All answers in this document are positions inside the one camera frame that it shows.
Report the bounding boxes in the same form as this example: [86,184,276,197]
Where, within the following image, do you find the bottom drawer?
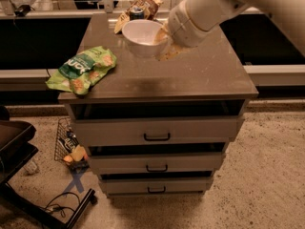
[99,177,213,197]

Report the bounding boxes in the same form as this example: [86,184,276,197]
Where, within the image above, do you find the green rice chip bag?
[46,46,116,95]

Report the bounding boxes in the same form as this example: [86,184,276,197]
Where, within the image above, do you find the grey drawer cabinet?
[57,11,259,198]

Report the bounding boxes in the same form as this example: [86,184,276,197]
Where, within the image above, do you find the white bowl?
[122,19,167,58]

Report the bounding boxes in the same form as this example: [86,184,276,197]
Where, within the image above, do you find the top drawer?
[72,116,244,147]

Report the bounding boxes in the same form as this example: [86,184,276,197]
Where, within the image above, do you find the blue energy drink can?
[130,6,145,20]

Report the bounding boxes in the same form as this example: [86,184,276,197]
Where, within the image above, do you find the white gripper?
[153,0,219,61]

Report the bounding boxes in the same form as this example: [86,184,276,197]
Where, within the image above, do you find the drawer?
[89,153,223,175]
[99,177,213,197]
[72,116,244,147]

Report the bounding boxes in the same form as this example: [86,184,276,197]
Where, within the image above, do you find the black cable on floor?
[43,191,82,219]

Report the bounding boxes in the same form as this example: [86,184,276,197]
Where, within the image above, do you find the middle drawer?
[89,153,223,175]

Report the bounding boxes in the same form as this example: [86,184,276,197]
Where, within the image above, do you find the brown chip bag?
[113,0,162,34]

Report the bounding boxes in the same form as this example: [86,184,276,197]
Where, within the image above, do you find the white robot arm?
[154,0,305,60]

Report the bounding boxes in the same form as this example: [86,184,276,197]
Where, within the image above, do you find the black cart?
[0,106,97,229]

